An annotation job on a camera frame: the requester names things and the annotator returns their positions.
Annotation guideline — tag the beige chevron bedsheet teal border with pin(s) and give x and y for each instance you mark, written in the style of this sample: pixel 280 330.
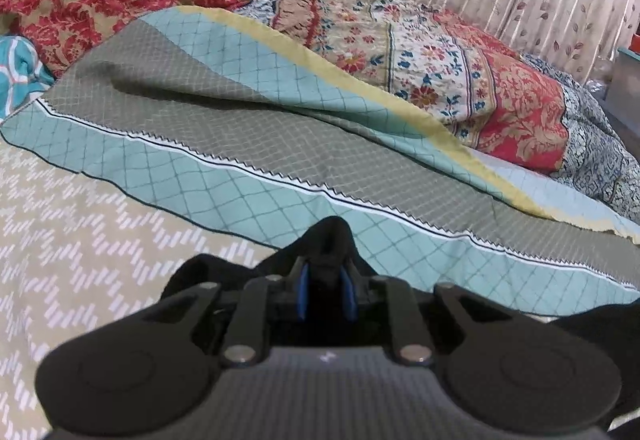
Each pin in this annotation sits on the beige chevron bedsheet teal border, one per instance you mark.
pixel 100 245

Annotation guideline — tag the black pants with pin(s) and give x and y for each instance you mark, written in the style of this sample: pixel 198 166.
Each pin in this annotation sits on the black pants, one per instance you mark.
pixel 330 235

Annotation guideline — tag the orange object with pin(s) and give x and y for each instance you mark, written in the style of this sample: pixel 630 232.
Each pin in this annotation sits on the orange object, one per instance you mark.
pixel 636 42

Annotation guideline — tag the patchwork floral quilt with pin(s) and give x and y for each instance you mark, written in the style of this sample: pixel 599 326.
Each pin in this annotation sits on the patchwork floral quilt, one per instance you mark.
pixel 450 70

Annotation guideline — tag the grey box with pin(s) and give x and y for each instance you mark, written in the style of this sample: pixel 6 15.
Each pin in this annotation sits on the grey box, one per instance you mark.
pixel 625 77

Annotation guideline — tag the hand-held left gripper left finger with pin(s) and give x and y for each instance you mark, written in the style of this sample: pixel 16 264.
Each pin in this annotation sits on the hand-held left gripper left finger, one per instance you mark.
pixel 301 292

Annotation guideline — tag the teal patterned cloth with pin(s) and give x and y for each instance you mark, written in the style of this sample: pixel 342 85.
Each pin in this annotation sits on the teal patterned cloth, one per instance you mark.
pixel 20 70

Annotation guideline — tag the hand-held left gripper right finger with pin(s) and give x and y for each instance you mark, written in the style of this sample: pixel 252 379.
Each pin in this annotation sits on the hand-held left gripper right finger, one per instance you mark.
pixel 349 295

